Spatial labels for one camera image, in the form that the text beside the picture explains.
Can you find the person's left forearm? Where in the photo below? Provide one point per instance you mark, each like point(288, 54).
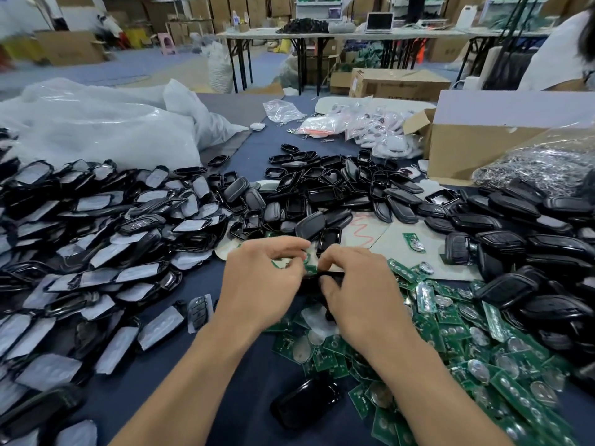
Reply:
point(191, 395)

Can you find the tan cardboard box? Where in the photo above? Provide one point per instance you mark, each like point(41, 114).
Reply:
point(70, 48)

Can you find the person's right forearm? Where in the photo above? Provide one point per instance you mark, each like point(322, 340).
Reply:
point(446, 399)

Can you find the clear plastic film piece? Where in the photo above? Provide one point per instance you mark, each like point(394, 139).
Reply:
point(318, 322)

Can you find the small white object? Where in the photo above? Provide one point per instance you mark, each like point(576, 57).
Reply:
point(258, 126)

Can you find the pile of assembled black fobs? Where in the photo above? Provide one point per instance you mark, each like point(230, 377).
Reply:
point(539, 251)

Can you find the pink plastic stool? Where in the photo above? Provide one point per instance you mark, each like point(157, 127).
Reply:
point(167, 43)

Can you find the long white table top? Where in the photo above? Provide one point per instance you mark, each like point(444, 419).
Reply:
point(437, 33)

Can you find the brown cardboard box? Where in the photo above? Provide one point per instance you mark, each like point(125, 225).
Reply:
point(400, 85)

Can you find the open laptop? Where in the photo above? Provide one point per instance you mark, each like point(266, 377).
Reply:
point(379, 21)

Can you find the heap of black parts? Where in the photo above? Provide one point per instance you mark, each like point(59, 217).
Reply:
point(303, 26)

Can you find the heap of clear parts bags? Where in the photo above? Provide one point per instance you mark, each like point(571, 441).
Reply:
point(383, 132)

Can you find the person's right hand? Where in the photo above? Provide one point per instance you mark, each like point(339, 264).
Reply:
point(367, 302)

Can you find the black metal table frame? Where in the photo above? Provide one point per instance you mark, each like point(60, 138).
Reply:
point(244, 62)

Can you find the clear bag of metal parts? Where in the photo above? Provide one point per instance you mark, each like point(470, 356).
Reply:
point(548, 167)

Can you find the pile of green circuit boards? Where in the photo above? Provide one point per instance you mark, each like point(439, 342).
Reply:
point(493, 353)

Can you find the white sack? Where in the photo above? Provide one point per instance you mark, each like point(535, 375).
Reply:
point(219, 67)

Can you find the person's left hand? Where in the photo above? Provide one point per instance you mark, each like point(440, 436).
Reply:
point(260, 288)

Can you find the large open cardboard box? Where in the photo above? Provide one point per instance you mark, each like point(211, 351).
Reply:
point(483, 148)

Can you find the lone glossy black shell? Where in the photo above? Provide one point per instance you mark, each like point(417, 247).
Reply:
point(307, 402)

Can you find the clear bag with red label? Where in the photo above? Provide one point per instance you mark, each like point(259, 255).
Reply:
point(321, 125)

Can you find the small crumpled clear plastic bag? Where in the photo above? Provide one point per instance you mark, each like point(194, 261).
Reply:
point(284, 111)

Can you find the pile of black shell halves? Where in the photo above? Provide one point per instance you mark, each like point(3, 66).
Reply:
point(344, 190)

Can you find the large white plastic bag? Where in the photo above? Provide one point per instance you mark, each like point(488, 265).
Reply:
point(98, 125)

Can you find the pile of shells with pads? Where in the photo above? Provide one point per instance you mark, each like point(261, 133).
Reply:
point(88, 260)

